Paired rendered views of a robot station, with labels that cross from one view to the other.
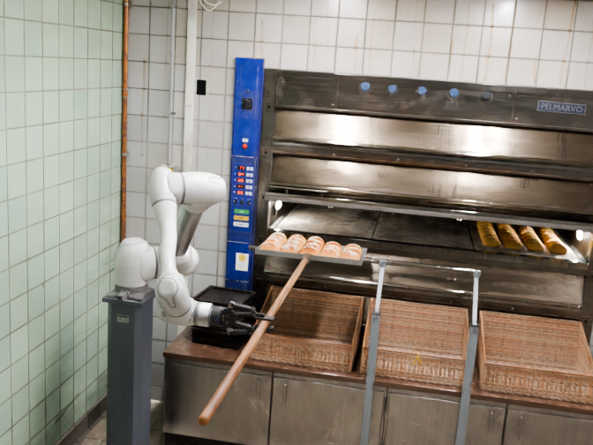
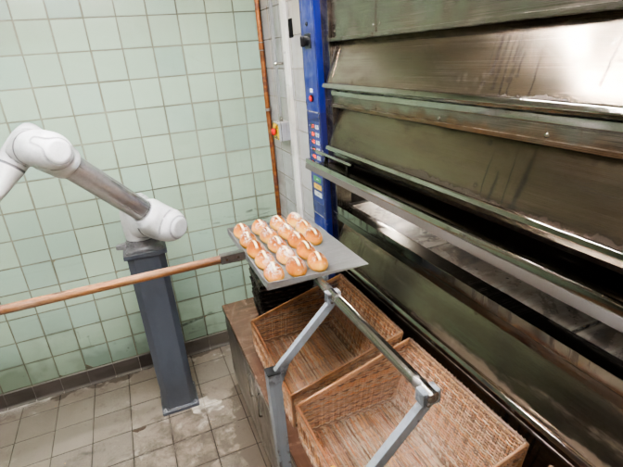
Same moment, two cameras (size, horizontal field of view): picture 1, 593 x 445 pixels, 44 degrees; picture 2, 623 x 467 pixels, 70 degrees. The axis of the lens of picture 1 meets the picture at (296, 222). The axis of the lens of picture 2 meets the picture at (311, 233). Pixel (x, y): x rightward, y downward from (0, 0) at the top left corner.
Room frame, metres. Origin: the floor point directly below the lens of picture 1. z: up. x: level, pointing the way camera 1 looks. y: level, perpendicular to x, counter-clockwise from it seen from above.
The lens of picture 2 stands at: (3.02, -1.48, 1.86)
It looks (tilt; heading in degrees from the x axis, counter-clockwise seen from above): 22 degrees down; 60
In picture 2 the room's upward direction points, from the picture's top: 4 degrees counter-clockwise
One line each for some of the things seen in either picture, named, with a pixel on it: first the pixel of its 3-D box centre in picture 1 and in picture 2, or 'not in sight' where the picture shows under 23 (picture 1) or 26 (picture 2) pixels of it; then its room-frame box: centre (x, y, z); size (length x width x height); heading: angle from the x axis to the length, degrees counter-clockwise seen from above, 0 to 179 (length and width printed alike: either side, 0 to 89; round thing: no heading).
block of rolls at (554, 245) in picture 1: (519, 235); not in sight; (4.35, -1.36, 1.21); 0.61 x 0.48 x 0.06; 171
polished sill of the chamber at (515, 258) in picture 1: (422, 248); (478, 290); (4.03, -0.72, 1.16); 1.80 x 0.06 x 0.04; 81
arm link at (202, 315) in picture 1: (205, 314); not in sight; (2.60, 0.32, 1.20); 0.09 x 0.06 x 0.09; 171
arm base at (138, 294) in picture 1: (129, 290); (138, 242); (3.34, 0.78, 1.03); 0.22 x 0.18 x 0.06; 170
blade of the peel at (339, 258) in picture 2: (312, 248); (290, 244); (3.74, -0.10, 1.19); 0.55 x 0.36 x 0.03; 81
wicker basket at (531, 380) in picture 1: (533, 354); not in sight; (3.64, -1.30, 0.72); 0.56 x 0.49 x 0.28; 81
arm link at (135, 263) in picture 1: (133, 260); (138, 215); (3.36, 0.77, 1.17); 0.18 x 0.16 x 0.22; 114
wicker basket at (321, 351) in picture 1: (309, 326); (321, 340); (3.83, -0.11, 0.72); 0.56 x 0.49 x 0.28; 80
